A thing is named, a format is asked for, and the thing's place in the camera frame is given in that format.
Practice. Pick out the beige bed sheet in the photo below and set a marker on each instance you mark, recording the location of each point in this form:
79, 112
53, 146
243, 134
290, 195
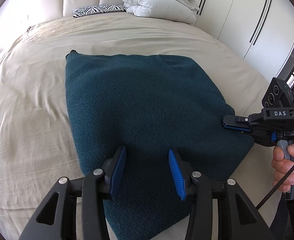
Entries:
36, 145

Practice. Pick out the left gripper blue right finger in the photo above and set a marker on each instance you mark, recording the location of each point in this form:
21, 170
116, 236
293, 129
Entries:
181, 171

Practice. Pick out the zebra print pillow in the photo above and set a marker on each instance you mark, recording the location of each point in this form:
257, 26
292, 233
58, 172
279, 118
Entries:
97, 9

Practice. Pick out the dark teal knit sweater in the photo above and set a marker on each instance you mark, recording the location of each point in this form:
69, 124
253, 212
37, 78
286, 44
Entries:
150, 105

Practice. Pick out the white wardrobe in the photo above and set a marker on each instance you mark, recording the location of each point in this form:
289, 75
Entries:
259, 31

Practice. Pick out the right human hand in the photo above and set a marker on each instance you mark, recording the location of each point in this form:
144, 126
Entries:
282, 166

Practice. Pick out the white folded duvet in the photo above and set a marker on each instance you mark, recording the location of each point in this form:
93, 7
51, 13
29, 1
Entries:
174, 10

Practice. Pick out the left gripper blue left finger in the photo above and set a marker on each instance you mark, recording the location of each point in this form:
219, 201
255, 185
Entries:
113, 169

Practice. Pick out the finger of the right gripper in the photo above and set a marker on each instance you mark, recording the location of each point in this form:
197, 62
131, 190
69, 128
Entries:
238, 123

